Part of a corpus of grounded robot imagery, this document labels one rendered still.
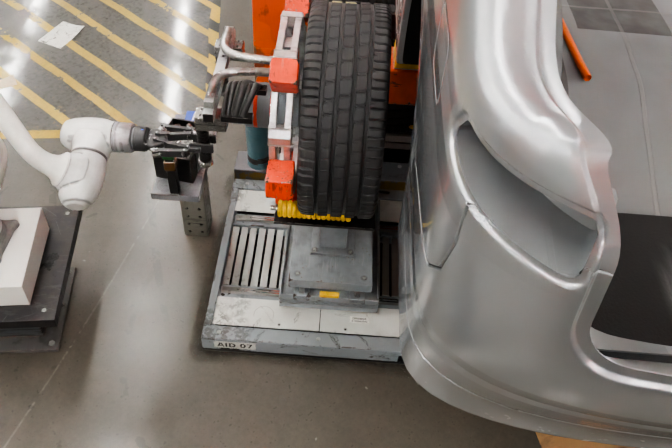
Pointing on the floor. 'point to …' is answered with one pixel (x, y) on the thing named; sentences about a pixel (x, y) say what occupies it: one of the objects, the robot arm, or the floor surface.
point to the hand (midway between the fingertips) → (203, 143)
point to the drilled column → (198, 213)
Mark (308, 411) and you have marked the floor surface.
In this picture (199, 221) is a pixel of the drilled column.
